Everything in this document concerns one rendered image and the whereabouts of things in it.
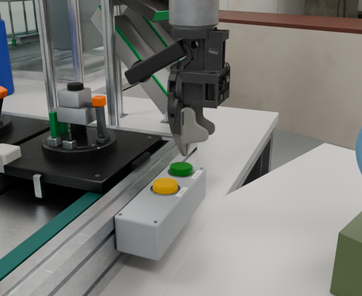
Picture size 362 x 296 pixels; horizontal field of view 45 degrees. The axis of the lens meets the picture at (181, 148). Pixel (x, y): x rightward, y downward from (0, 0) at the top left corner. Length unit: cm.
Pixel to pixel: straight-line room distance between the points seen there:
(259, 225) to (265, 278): 15
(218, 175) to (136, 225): 40
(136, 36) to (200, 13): 49
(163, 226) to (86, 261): 12
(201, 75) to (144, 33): 49
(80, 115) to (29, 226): 22
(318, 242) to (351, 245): 17
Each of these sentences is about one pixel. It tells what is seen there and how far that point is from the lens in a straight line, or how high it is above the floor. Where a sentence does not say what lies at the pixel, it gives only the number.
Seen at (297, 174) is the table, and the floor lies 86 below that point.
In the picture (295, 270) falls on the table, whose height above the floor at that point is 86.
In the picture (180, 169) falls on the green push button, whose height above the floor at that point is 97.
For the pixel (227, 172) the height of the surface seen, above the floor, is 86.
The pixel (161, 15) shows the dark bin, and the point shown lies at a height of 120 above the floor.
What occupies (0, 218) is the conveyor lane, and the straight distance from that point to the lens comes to 77.
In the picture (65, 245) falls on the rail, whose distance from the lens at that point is 60.
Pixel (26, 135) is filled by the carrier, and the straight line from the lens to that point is 97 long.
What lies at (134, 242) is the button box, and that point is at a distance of 64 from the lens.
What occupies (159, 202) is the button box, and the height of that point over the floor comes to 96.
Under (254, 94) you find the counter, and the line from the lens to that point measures 413.
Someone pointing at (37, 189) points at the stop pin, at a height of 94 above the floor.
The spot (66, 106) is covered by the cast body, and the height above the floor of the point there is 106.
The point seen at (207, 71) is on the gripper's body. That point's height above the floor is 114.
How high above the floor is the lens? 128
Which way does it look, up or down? 21 degrees down
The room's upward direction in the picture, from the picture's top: straight up
